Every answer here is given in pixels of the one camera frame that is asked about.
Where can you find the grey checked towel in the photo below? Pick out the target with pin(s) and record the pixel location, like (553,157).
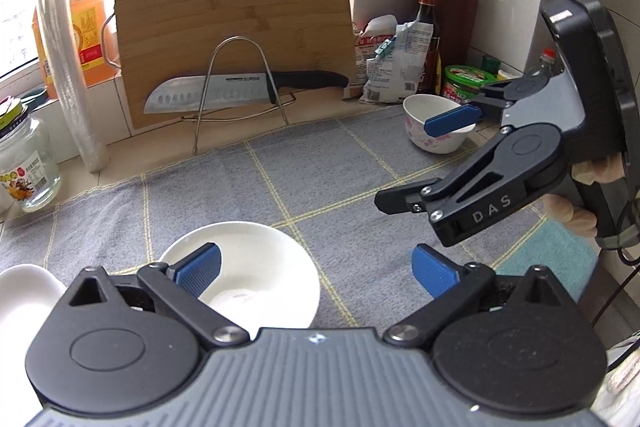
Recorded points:
(325,167)

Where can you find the large cooking oil bottle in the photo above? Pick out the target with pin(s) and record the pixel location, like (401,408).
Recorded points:
(87,27)

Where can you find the person's right hand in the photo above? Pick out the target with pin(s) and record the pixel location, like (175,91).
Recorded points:
(600,169)

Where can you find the tall plastic wrap roll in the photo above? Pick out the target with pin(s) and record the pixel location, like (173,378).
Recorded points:
(70,82)

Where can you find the dark knife block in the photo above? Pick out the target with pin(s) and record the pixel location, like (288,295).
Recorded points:
(457,32)

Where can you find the white printed packet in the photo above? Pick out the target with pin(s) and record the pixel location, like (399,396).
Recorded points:
(395,72)

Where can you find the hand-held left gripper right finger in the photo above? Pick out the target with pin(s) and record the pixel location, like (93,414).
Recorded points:
(432,272)

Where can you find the grey bottle with red cap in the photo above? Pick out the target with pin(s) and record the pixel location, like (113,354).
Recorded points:
(547,59)

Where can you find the small green lid jar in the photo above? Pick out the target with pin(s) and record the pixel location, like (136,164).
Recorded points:
(491,64)

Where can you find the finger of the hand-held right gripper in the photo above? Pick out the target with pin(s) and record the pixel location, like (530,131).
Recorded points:
(400,202)
(450,119)

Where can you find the dark soy sauce bottle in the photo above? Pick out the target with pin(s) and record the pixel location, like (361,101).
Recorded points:
(427,17)

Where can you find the glass jar with label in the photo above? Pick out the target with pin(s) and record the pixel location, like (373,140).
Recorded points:
(30,172)

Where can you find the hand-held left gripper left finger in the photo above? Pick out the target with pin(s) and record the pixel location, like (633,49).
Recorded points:
(197,269)

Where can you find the red print packet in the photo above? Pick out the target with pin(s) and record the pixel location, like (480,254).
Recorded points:
(362,52)

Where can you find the white plate with fruit print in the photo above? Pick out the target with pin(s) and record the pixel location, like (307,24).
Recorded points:
(25,307)

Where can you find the white bowl with pink flowers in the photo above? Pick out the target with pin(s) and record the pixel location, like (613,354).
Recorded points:
(270,267)
(435,146)

